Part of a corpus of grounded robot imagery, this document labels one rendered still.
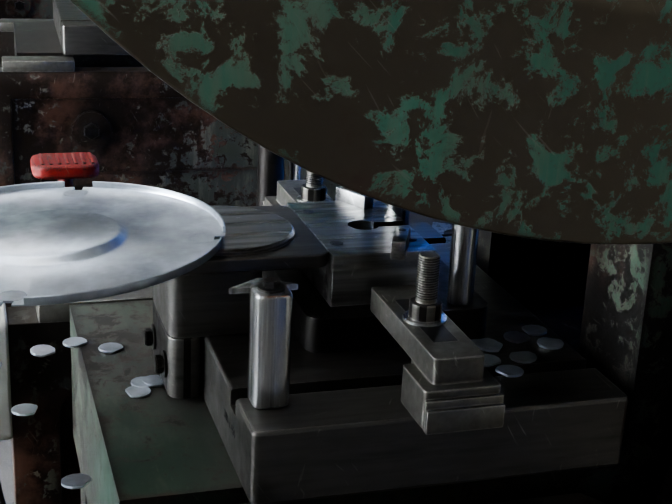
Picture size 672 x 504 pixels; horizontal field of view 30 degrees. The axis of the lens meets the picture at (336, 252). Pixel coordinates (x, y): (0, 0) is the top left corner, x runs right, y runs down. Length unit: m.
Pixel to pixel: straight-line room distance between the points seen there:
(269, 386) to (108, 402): 0.20
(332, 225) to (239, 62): 0.56
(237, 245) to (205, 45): 0.49
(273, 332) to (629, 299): 0.30
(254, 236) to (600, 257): 0.29
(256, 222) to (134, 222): 0.10
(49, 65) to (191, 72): 2.02
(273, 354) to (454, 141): 0.36
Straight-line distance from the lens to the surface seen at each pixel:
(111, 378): 1.12
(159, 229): 1.05
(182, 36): 0.54
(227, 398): 0.97
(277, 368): 0.92
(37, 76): 2.57
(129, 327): 1.23
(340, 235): 1.07
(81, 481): 0.96
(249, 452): 0.91
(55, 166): 1.35
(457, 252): 1.04
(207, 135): 2.64
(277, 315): 0.90
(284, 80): 0.56
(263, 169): 1.98
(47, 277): 0.96
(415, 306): 0.96
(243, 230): 1.06
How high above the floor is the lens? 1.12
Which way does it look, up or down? 19 degrees down
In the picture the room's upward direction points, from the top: 3 degrees clockwise
